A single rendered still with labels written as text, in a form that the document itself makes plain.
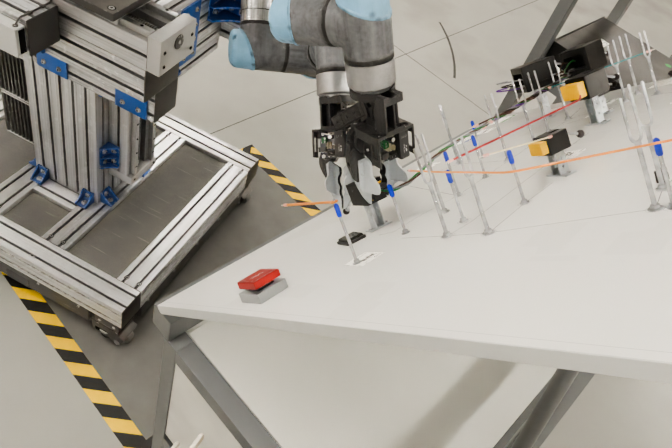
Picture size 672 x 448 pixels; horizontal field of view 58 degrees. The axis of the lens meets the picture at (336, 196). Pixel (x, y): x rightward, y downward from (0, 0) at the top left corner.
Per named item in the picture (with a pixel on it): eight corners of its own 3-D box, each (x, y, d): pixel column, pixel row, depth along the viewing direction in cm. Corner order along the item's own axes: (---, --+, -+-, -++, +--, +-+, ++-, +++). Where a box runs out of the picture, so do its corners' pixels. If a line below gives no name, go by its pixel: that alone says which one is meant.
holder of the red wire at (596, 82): (637, 106, 129) (624, 57, 127) (598, 127, 123) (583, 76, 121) (616, 109, 133) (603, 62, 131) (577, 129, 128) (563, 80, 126)
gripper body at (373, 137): (379, 174, 94) (372, 102, 87) (347, 155, 100) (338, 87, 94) (417, 156, 97) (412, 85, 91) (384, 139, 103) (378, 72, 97)
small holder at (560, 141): (601, 158, 100) (590, 117, 99) (561, 179, 97) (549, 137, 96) (580, 159, 105) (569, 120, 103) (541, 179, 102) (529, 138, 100)
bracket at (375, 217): (385, 221, 111) (376, 196, 110) (392, 222, 109) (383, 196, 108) (365, 231, 109) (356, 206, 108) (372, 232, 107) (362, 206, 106)
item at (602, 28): (540, 57, 178) (551, 38, 174) (591, 33, 201) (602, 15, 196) (636, 123, 166) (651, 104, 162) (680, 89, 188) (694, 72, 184)
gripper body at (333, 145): (311, 161, 112) (308, 95, 112) (326, 162, 120) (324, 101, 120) (351, 159, 110) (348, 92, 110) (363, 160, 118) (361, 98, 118)
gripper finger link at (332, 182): (320, 210, 114) (318, 161, 114) (330, 208, 119) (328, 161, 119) (335, 210, 113) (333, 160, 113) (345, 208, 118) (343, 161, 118)
